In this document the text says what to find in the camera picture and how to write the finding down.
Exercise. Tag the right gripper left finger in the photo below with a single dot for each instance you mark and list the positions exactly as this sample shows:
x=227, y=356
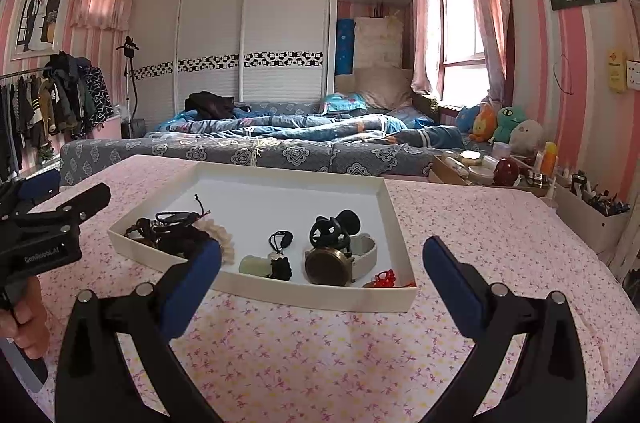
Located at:
x=93, y=382

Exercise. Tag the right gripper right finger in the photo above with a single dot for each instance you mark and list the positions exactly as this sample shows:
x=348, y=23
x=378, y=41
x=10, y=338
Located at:
x=548, y=383

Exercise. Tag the cream fabric scrunchie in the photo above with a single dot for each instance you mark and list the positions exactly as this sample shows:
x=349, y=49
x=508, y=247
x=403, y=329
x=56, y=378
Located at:
x=221, y=235

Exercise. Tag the amber pendant red tassel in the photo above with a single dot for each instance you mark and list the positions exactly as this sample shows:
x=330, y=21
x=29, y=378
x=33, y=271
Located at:
x=387, y=280

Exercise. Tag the white strap wristwatch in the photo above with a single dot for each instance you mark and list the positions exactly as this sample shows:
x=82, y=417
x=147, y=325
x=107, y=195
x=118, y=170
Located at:
x=338, y=268

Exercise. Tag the black hair claw clip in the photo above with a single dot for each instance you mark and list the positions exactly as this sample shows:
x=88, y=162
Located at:
x=334, y=232

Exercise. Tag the jade pendant black knot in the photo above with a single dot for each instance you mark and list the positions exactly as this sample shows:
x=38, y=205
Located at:
x=275, y=266

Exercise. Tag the person's left hand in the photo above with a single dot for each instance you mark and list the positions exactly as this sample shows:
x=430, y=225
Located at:
x=26, y=326

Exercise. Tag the clothes rack with garments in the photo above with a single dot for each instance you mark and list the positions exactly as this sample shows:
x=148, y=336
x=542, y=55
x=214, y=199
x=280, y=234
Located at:
x=67, y=99

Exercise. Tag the white cosmetics organizer box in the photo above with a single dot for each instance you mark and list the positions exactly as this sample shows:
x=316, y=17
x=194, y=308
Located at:
x=601, y=233

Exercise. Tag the floral pink tablecloth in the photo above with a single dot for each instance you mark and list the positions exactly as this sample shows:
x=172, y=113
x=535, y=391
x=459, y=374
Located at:
x=257, y=361

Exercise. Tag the black garment steamer stand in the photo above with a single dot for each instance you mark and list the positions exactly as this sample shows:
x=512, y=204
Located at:
x=132, y=127

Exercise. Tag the black bag on bed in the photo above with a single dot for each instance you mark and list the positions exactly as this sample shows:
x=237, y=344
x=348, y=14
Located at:
x=210, y=106

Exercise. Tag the framed wedding silhouette picture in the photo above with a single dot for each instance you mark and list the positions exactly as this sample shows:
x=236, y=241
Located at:
x=38, y=28

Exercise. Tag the dark red round jar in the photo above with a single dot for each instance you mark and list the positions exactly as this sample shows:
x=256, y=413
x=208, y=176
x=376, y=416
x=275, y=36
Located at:
x=506, y=173

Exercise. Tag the orange bottle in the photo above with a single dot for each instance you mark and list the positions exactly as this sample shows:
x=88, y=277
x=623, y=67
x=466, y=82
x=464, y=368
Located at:
x=549, y=159

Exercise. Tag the pink valance curtain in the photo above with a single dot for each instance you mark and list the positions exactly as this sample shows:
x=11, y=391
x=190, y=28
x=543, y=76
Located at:
x=102, y=14

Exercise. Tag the white plush toy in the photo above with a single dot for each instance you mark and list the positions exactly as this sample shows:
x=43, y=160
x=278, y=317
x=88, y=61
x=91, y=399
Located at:
x=526, y=137

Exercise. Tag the white shallow tray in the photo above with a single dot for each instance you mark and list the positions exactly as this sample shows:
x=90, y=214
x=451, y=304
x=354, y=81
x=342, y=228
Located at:
x=252, y=203

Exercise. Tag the orange plush toy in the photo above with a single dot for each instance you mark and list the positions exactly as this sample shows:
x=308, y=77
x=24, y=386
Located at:
x=484, y=125

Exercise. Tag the green plush toy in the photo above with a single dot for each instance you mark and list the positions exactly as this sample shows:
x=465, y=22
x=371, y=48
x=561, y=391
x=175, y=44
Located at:
x=508, y=118

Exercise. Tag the white sliding wardrobe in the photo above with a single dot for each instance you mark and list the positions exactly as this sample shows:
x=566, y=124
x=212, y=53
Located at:
x=251, y=50

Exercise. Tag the bed with blue quilt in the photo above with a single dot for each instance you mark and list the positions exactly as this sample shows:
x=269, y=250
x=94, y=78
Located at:
x=281, y=136

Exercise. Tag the beige pillow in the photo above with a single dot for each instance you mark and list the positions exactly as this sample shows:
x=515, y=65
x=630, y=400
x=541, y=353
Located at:
x=384, y=88

